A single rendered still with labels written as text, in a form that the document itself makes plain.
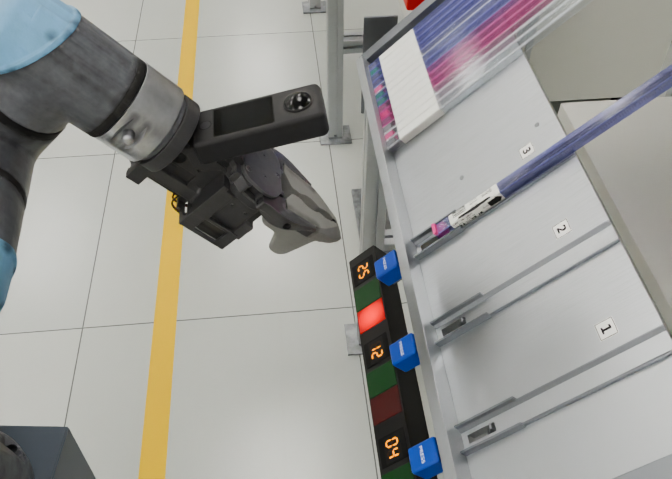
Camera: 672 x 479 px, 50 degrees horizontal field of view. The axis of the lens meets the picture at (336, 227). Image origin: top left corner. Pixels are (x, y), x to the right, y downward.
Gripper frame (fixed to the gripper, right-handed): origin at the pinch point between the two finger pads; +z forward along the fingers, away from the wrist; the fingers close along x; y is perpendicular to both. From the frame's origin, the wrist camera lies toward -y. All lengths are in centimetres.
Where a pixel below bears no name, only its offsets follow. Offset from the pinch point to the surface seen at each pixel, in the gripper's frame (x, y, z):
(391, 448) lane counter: 18.3, 5.2, 10.8
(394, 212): -5.2, -2.7, 7.4
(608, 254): 12.4, -20.6, 9.2
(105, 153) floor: -111, 91, 21
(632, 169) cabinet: -22, -23, 41
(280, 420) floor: -23, 58, 51
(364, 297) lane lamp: 0.0, 5.4, 10.7
